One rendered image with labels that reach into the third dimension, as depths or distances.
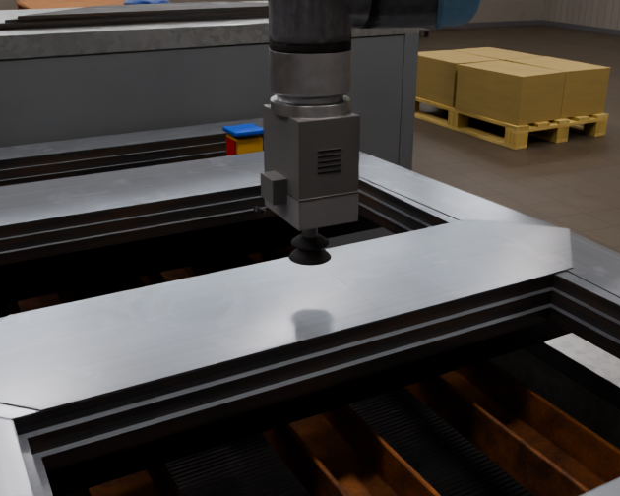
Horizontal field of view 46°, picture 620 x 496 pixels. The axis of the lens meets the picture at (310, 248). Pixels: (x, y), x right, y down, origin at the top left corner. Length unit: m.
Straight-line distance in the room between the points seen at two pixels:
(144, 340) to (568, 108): 4.67
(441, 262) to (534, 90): 4.12
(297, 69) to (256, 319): 0.24
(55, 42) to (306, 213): 0.86
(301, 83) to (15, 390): 0.35
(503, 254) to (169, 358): 0.42
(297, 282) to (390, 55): 1.03
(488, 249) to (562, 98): 4.29
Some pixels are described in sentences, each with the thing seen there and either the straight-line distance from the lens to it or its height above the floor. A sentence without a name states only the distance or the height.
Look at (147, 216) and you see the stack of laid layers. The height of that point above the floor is 0.85.
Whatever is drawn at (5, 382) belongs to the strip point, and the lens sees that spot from 0.66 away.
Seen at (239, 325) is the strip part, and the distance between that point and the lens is 0.70.
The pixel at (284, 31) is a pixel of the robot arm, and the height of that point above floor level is 1.12.
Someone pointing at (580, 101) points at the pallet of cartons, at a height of 0.25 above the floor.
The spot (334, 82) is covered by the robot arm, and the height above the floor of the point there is 1.08.
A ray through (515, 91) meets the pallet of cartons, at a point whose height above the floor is 0.36.
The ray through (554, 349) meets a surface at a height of 0.68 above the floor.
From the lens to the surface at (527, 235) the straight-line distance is 0.94.
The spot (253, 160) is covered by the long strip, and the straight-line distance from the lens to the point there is 1.24.
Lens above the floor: 1.19
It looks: 22 degrees down
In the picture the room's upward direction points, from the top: straight up
